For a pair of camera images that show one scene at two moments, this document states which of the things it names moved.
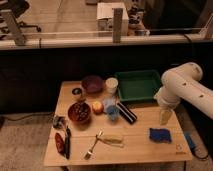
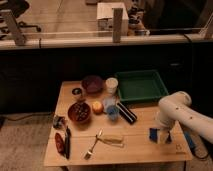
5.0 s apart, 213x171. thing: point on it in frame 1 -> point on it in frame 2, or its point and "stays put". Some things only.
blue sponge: [159, 135] stays put
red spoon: [60, 143] stays put
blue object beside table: [190, 142] stays put
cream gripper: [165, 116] -> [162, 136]
